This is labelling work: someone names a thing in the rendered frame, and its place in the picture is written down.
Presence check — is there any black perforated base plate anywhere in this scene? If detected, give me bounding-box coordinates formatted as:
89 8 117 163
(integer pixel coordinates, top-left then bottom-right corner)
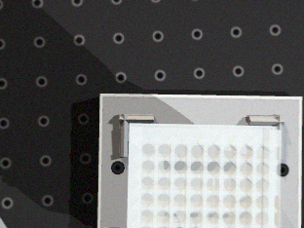
0 0 304 228

